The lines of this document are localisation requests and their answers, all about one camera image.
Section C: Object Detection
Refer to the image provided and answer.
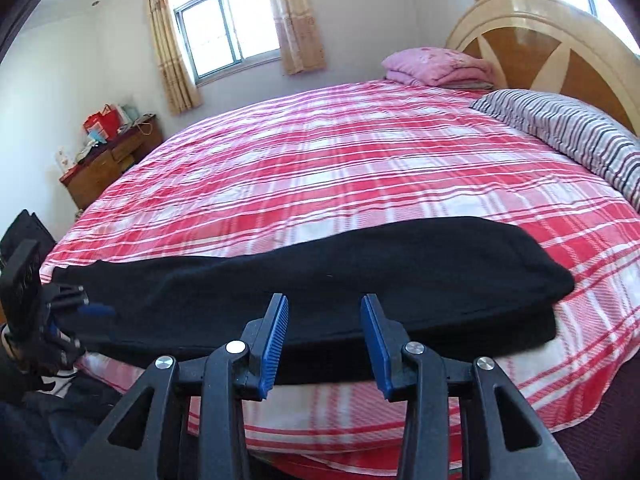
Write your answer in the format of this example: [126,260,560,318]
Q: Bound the window with blue frame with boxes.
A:
[169,0,280,82]

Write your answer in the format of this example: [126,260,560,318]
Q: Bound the black pants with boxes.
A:
[52,217,575,385]

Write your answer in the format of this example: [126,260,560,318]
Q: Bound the white bottle on desk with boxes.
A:
[55,146,75,174]

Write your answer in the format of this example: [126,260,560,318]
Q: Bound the black chair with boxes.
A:
[0,209,56,266]

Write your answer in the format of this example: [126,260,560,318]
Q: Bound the right beige curtain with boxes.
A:
[270,0,326,75]

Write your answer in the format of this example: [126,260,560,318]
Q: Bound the beige curtain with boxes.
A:
[270,0,326,75]
[145,0,202,116]

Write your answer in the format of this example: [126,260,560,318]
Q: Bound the left beige curtain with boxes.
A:
[145,0,202,116]

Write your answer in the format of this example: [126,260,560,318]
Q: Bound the striped pillow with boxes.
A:
[471,89,640,209]

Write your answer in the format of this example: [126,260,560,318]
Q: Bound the red gift bag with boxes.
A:
[84,105,122,142]

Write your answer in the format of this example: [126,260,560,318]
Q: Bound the pink folded blanket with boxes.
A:
[382,47,497,89]

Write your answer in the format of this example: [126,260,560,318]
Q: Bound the red plaid bed sheet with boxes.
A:
[40,81,639,479]

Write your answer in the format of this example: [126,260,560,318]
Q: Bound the wooden desk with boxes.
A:
[60,114,164,210]

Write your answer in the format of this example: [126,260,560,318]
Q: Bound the round wooden headboard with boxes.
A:
[446,0,639,134]

